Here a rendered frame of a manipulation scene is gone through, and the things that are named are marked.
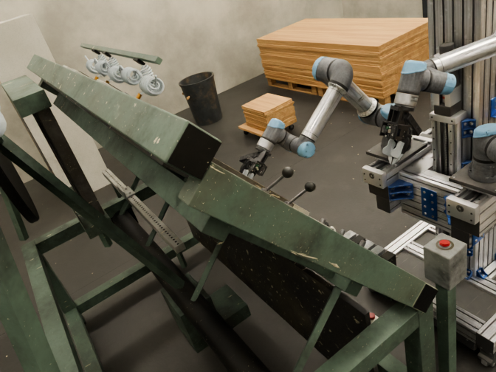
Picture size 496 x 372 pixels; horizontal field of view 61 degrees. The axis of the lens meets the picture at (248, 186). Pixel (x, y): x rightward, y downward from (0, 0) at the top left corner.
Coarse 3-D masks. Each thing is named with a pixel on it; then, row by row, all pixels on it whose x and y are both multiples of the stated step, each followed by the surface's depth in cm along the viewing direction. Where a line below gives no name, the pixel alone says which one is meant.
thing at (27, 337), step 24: (0, 144) 155; (24, 168) 164; (72, 192) 177; (96, 216) 184; (0, 240) 77; (24, 240) 283; (120, 240) 194; (0, 264) 77; (144, 264) 207; (0, 288) 78; (24, 288) 82; (336, 288) 150; (0, 312) 81; (24, 312) 82; (24, 336) 83; (312, 336) 152; (24, 360) 86; (48, 360) 89
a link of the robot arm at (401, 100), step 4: (396, 92) 147; (396, 96) 147; (400, 96) 145; (404, 96) 144; (408, 96) 144; (412, 96) 144; (416, 96) 144; (396, 100) 146; (400, 100) 145; (404, 100) 144; (408, 100) 144; (412, 100) 144; (416, 100) 144; (396, 104) 147; (400, 104) 145; (404, 104) 145; (408, 104) 144; (412, 104) 145
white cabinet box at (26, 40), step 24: (0, 24) 419; (24, 24) 430; (0, 48) 425; (24, 48) 436; (48, 48) 448; (0, 72) 431; (24, 72) 443; (48, 96) 462; (24, 120) 457; (48, 144) 477; (72, 144) 492; (96, 168) 515
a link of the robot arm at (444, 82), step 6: (432, 72) 144; (438, 72) 145; (444, 72) 146; (432, 78) 143; (438, 78) 144; (444, 78) 144; (450, 78) 145; (432, 84) 144; (438, 84) 144; (444, 84) 145; (450, 84) 145; (426, 90) 146; (432, 90) 146; (438, 90) 146; (444, 90) 146; (450, 90) 146
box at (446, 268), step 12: (432, 240) 176; (456, 240) 172; (432, 252) 171; (444, 252) 168; (456, 252) 167; (432, 264) 175; (444, 264) 168; (456, 264) 170; (432, 276) 178; (444, 276) 172; (456, 276) 173; (444, 288) 175
